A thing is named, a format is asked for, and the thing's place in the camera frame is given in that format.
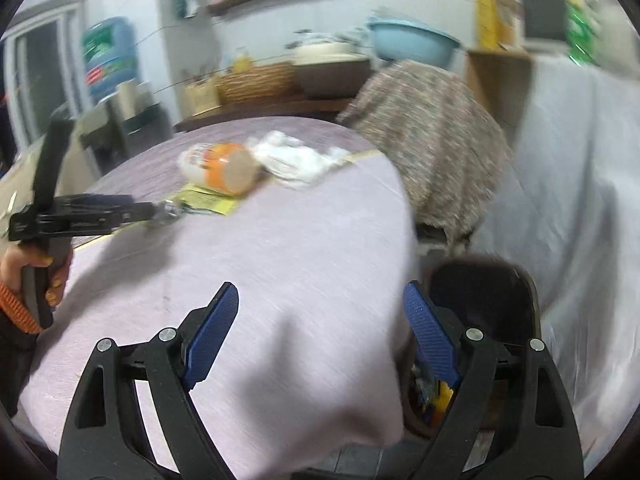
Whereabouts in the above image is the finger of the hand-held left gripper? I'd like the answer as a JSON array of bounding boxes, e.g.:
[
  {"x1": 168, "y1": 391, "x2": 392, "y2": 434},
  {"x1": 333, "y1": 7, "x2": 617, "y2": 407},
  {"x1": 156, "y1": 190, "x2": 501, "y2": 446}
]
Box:
[
  {"x1": 111, "y1": 201, "x2": 166, "y2": 227},
  {"x1": 55, "y1": 193, "x2": 137, "y2": 209}
]

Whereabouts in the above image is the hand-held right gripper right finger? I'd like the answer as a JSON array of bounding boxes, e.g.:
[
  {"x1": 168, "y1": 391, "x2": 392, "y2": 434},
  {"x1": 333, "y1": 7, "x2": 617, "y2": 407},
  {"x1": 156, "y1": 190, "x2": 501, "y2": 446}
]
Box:
[{"x1": 402, "y1": 281, "x2": 586, "y2": 480}]

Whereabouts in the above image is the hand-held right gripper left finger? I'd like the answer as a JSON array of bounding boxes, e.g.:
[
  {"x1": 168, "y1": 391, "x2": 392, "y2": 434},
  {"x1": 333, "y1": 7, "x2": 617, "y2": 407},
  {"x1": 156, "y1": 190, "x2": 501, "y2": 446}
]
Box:
[{"x1": 56, "y1": 281, "x2": 240, "y2": 480}]

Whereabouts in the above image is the yellow green packet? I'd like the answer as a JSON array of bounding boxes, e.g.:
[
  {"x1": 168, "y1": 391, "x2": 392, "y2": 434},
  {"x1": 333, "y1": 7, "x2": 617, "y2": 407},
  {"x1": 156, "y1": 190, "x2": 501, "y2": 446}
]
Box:
[{"x1": 172, "y1": 184, "x2": 238, "y2": 216}]

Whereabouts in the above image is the black trash bin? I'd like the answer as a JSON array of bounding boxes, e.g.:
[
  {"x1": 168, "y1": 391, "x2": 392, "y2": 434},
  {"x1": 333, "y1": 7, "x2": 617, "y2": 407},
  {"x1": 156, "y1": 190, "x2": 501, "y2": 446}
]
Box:
[{"x1": 402, "y1": 255, "x2": 543, "y2": 441}]

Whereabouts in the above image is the person's left hand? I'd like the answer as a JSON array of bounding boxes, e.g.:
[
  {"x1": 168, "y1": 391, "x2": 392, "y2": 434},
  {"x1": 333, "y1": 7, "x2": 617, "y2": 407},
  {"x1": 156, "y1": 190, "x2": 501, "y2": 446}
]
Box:
[{"x1": 0, "y1": 246, "x2": 75, "y2": 311}]

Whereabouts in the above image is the water dispenser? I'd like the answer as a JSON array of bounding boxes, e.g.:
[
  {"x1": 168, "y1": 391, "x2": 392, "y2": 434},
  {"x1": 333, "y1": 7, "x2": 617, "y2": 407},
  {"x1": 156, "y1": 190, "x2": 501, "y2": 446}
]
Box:
[{"x1": 75, "y1": 80, "x2": 173, "y2": 176}]

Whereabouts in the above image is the orange and white bottle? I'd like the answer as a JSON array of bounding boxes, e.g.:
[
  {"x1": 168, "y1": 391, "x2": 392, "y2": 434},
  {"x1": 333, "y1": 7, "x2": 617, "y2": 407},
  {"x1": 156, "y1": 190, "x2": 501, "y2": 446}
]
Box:
[{"x1": 177, "y1": 141, "x2": 261, "y2": 196}]

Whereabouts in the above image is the white paper roll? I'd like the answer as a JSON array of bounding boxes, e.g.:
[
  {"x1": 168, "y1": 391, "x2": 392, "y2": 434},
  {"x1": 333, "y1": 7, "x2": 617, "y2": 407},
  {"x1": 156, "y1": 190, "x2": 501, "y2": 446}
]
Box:
[{"x1": 116, "y1": 81, "x2": 138, "y2": 121}]

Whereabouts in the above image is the cream utensil holder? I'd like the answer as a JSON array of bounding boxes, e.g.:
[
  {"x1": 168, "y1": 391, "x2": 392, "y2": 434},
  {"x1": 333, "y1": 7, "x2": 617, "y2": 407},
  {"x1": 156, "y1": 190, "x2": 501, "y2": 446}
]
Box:
[{"x1": 182, "y1": 79, "x2": 221, "y2": 116}]

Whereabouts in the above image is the sliding window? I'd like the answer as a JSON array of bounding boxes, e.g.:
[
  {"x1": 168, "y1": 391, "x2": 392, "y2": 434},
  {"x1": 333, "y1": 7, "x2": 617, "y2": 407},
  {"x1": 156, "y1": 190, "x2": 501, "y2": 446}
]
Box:
[{"x1": 0, "y1": 0, "x2": 91, "y2": 161}]

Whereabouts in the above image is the blue water jug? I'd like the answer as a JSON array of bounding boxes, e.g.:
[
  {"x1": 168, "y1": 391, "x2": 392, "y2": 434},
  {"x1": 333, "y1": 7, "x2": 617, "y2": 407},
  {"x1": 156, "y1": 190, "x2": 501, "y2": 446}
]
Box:
[{"x1": 81, "y1": 16, "x2": 143, "y2": 103}]

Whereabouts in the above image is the white crumpled plastic bag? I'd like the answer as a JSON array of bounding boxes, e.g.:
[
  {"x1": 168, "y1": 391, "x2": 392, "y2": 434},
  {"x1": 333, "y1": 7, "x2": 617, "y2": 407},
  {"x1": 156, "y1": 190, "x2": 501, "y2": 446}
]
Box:
[{"x1": 252, "y1": 130, "x2": 351, "y2": 191}]

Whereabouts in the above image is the wicker basket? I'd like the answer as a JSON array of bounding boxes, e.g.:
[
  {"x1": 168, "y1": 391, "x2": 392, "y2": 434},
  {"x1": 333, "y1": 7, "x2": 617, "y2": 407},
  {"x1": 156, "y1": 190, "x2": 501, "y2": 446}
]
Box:
[{"x1": 215, "y1": 61, "x2": 296, "y2": 106}]

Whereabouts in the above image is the dark wooden counter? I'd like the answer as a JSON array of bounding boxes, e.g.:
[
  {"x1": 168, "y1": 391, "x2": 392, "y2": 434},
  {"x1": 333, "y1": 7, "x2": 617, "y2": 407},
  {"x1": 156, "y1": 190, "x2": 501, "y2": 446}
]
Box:
[{"x1": 172, "y1": 97, "x2": 351, "y2": 133}]

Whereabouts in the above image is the floral cloth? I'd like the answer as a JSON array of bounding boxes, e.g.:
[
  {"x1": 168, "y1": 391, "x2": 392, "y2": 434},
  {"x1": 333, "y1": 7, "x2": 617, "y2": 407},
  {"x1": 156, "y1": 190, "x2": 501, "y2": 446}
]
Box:
[{"x1": 336, "y1": 59, "x2": 513, "y2": 256}]

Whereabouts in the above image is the white sheet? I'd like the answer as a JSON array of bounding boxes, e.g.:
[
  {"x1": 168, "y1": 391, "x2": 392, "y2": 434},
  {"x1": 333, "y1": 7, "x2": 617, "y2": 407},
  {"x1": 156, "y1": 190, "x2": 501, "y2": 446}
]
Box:
[{"x1": 470, "y1": 55, "x2": 640, "y2": 461}]

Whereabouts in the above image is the brown pot with cream lid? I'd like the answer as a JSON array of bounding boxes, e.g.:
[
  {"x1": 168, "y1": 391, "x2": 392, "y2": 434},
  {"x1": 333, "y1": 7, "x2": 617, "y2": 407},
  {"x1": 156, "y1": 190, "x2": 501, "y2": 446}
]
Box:
[{"x1": 292, "y1": 41, "x2": 373, "y2": 100}]

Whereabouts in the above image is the wooden cabinet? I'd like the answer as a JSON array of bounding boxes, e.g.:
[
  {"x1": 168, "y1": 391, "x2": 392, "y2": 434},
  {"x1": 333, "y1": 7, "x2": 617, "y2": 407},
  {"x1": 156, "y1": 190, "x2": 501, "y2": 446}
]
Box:
[{"x1": 465, "y1": 47, "x2": 533, "y2": 136}]

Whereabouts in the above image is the pale blue towel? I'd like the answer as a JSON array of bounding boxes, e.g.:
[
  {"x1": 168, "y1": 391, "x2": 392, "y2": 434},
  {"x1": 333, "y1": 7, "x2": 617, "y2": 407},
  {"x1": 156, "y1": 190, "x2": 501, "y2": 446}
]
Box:
[{"x1": 295, "y1": 7, "x2": 373, "y2": 46}]

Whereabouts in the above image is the light blue plastic basin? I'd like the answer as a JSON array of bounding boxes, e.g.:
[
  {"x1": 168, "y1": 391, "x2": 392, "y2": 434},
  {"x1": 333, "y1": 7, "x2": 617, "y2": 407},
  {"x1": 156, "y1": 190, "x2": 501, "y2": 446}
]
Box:
[{"x1": 367, "y1": 16, "x2": 462, "y2": 68}]

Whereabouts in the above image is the glass jar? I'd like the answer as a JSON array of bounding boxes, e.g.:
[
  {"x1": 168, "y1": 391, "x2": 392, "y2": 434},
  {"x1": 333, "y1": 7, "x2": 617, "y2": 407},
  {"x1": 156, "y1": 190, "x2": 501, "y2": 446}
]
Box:
[{"x1": 495, "y1": 0, "x2": 523, "y2": 46}]

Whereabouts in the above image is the yellow printed roll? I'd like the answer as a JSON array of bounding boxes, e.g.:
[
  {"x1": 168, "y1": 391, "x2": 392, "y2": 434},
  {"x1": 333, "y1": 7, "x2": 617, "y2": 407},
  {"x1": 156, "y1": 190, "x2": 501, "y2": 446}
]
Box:
[{"x1": 472, "y1": 0, "x2": 496, "y2": 51}]

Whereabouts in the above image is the green soda bottle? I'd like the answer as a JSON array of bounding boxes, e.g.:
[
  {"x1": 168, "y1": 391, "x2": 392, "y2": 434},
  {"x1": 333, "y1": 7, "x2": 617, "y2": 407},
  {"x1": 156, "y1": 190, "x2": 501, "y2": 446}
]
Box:
[{"x1": 567, "y1": 0, "x2": 596, "y2": 66}]

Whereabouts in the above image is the white microwave oven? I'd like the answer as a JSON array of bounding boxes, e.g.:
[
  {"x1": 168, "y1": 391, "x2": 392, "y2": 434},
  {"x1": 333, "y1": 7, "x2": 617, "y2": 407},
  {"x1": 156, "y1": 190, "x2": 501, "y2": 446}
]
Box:
[{"x1": 517, "y1": 0, "x2": 573, "y2": 56}]

